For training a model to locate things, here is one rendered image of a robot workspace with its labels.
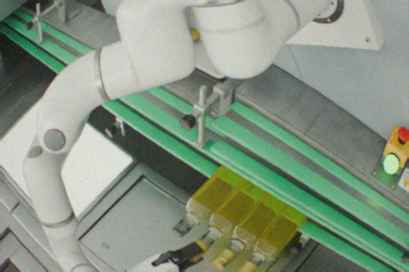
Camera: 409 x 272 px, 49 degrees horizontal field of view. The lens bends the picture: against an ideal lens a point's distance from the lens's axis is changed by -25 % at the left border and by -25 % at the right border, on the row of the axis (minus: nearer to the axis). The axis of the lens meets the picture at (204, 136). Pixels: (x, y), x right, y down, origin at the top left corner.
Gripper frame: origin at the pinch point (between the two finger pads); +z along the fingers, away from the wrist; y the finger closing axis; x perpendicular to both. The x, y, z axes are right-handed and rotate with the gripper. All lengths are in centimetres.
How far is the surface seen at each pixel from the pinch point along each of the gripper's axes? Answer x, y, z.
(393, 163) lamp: -20.4, 20.4, 38.6
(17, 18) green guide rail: 105, 6, -3
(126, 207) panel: 24.9, -12.0, -0.9
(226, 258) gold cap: -5.8, 1.5, 4.5
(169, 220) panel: 16.3, -12.2, 5.7
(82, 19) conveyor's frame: 78, 7, 16
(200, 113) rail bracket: 18.0, 15.8, 15.7
